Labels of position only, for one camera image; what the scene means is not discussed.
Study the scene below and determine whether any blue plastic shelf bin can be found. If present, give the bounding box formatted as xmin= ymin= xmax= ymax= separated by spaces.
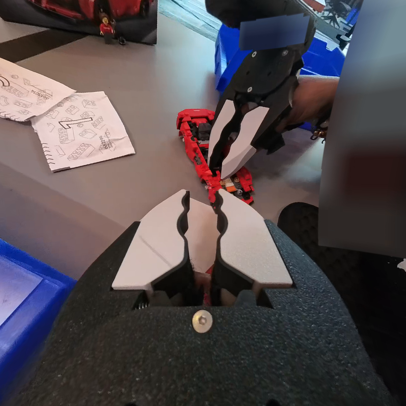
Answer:
xmin=0 ymin=238 xmax=77 ymax=386
xmin=214 ymin=24 xmax=346 ymax=131

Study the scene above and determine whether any red toy brick car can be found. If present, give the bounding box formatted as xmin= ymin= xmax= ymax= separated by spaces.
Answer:
xmin=176 ymin=108 xmax=255 ymax=214

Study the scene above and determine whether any toy car instruction booklet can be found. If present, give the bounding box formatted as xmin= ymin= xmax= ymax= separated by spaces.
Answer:
xmin=184 ymin=199 xmax=220 ymax=275

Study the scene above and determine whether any white printed paper bag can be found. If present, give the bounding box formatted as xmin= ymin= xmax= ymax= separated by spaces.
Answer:
xmin=0 ymin=57 xmax=77 ymax=122
xmin=31 ymin=91 xmax=136 ymax=173

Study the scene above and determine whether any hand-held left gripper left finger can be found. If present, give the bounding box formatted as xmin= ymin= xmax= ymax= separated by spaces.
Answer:
xmin=112 ymin=189 xmax=195 ymax=300

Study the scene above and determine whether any person's right hand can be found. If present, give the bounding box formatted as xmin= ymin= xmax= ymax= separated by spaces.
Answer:
xmin=276 ymin=76 xmax=340 ymax=132

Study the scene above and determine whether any black mesh office chair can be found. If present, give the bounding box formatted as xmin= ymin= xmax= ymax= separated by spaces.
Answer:
xmin=277 ymin=202 xmax=406 ymax=397

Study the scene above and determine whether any toy car set box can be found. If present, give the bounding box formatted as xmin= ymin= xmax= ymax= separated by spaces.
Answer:
xmin=0 ymin=0 xmax=158 ymax=45

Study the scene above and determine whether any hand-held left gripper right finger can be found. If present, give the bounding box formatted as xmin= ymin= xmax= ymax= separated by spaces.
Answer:
xmin=211 ymin=189 xmax=293 ymax=300

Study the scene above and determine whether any toy minifigure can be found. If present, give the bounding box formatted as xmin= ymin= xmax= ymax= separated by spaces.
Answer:
xmin=98 ymin=11 xmax=115 ymax=45

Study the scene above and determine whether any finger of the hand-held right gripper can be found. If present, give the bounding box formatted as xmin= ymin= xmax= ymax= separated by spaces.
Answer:
xmin=220 ymin=106 xmax=271 ymax=181
xmin=207 ymin=99 xmax=237 ymax=174

